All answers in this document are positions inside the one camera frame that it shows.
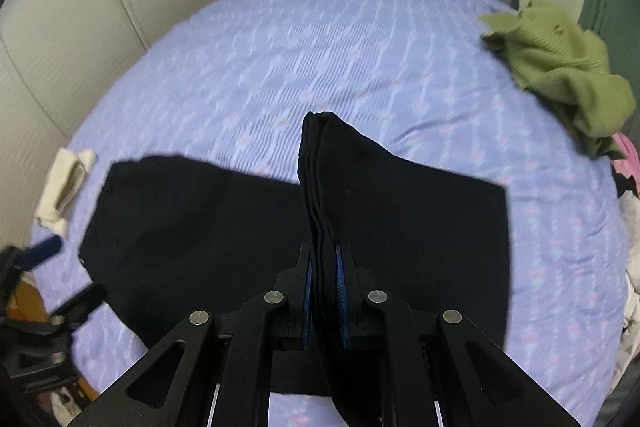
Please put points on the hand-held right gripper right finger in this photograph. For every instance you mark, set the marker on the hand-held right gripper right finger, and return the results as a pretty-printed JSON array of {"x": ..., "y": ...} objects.
[{"x": 345, "y": 292}]

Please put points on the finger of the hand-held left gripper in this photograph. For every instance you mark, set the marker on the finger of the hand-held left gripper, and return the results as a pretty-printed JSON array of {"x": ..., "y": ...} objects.
[
  {"x": 80, "y": 303},
  {"x": 42, "y": 251}
]

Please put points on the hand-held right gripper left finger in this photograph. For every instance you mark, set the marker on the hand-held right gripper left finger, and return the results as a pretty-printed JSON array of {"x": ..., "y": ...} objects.
[{"x": 306, "y": 292}]

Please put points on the black pants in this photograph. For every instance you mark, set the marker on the black pants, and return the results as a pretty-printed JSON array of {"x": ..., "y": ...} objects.
[{"x": 200, "y": 217}]

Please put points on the cream folded garment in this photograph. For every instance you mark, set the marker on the cream folded garment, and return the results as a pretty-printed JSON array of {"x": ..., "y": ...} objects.
[{"x": 62, "y": 192}]

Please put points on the bed with purple sheet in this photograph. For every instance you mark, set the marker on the bed with purple sheet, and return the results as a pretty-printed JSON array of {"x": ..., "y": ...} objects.
[{"x": 300, "y": 57}]

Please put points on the white crumpled clothing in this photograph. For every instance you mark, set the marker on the white crumpled clothing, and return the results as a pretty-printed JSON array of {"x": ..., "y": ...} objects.
[{"x": 632, "y": 282}]

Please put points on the dark cloth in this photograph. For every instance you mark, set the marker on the dark cloth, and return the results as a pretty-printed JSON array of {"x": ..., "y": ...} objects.
[{"x": 629, "y": 184}]

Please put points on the green sweater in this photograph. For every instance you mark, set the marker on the green sweater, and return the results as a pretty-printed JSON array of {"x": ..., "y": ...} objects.
[{"x": 560, "y": 67}]

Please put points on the pink garment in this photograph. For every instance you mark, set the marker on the pink garment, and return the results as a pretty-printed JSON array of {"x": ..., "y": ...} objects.
[{"x": 629, "y": 154}]

